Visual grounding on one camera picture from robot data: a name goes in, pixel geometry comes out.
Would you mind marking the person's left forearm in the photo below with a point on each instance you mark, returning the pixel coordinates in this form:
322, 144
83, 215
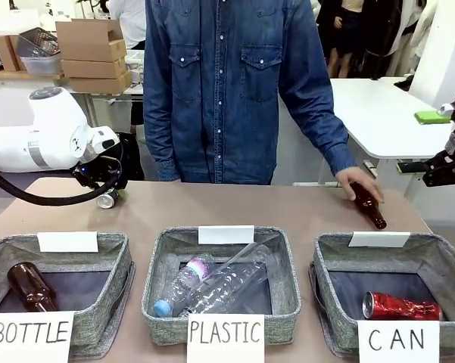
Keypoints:
333, 147

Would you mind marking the green flat case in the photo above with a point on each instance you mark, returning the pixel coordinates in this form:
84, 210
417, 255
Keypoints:
431, 117

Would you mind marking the white desk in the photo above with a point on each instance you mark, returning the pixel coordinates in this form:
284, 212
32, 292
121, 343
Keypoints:
378, 113

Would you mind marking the white can basket rim card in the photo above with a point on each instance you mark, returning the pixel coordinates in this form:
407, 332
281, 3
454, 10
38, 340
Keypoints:
378, 239

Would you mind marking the person's left hand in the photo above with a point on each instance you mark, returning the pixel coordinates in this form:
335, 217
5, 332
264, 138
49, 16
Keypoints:
359, 175

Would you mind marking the black crushed Pepsi can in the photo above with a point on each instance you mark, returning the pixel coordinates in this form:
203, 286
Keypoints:
106, 202

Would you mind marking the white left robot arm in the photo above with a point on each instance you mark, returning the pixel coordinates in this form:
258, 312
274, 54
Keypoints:
53, 113

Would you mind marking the flat cardboard box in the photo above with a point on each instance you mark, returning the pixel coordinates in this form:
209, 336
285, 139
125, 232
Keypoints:
94, 68
98, 83

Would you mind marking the small pink-label plastic bottle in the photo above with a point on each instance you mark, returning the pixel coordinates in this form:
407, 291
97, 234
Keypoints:
189, 278

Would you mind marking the wooden shelf board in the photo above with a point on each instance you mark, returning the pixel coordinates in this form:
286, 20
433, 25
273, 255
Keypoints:
26, 75

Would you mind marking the bystander in black skirt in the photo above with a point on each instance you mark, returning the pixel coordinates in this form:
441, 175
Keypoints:
344, 34

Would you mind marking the person in denim shirt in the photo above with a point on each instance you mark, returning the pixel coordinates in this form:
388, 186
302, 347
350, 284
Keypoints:
219, 90

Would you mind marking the large clear plastic bottle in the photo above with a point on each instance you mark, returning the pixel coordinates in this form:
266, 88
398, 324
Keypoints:
242, 272

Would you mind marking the dark mesh tray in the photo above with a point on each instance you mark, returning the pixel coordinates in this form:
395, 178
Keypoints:
38, 41

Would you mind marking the grey fabric plastic basket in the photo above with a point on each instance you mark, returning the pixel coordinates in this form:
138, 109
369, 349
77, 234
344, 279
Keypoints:
284, 272

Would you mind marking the person's right forearm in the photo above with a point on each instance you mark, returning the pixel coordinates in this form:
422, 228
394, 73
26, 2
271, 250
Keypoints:
161, 151

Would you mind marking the brown glass bottle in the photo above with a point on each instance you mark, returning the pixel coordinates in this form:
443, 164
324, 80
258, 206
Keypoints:
30, 287
367, 206

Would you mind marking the clear plastic bin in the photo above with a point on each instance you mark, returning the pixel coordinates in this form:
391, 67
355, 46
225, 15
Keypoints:
43, 64

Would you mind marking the white plastic basket rim card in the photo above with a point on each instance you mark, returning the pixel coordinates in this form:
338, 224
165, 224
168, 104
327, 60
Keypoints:
226, 234

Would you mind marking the open cardboard box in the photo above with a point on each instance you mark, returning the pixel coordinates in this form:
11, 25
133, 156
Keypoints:
87, 41

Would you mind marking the bystander in white shirt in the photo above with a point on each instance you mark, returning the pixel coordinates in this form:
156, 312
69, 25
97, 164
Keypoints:
130, 22

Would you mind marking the small cardboard box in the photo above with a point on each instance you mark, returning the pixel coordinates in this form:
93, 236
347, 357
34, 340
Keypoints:
7, 53

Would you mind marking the white bottle basket rim card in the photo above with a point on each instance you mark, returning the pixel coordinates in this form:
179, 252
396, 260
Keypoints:
67, 242

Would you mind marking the black bag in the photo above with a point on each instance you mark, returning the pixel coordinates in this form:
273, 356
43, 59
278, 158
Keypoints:
130, 159

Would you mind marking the red crushed can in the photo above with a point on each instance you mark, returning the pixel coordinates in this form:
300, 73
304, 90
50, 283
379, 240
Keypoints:
401, 306

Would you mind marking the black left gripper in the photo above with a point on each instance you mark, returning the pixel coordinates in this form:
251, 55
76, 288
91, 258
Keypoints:
94, 174

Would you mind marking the white PLASTIC sign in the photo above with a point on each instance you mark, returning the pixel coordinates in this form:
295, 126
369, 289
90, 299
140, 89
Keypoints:
225, 336

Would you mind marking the bystander in dark coat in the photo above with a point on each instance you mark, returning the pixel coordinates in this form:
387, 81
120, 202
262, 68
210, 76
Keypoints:
386, 34

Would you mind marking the white CAN sign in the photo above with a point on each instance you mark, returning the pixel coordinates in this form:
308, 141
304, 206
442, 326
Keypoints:
397, 340

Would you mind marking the grey fabric can basket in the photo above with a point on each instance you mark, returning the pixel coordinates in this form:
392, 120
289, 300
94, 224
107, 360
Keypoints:
454, 264

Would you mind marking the white BOTTLE sign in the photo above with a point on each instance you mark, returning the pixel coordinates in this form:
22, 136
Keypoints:
30, 336

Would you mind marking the grey fabric bottle basket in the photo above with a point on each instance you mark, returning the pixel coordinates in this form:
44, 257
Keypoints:
98, 302

